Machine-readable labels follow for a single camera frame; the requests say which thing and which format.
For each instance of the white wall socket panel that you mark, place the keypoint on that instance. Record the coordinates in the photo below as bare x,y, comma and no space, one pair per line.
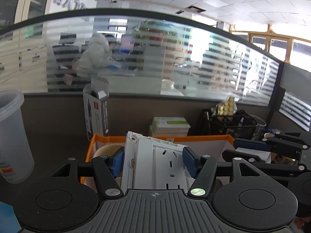
151,163

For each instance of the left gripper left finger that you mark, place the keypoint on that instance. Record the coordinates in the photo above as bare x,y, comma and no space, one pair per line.
106,169

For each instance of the blister pill pack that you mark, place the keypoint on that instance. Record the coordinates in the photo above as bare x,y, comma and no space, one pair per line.
227,108

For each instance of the blue paper bag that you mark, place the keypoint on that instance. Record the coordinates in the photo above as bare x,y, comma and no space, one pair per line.
8,220

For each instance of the white foam block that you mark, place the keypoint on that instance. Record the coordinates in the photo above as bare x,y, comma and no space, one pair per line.
263,155

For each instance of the orange cardboard box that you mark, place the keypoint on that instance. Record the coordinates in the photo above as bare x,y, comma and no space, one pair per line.
201,145

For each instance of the Starbucks translucent plastic cup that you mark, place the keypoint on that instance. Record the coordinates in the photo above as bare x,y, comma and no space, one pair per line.
17,162

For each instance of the stack of green-white boxes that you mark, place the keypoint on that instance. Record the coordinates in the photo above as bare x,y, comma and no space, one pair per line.
169,126

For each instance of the person in white jacket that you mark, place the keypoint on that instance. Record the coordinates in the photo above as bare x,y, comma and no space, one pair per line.
94,58

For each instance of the frosted glass partition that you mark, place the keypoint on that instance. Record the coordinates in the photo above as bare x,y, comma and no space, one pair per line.
155,55

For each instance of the brown paper cup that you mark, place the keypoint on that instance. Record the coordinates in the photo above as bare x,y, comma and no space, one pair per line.
108,150

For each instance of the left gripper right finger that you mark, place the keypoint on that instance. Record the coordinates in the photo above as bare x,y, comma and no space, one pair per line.
202,169

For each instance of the black mesh desk organizer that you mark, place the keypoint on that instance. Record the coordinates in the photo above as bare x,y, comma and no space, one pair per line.
238,125

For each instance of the beige glass-door cabinet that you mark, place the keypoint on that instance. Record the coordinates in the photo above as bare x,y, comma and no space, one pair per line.
15,11

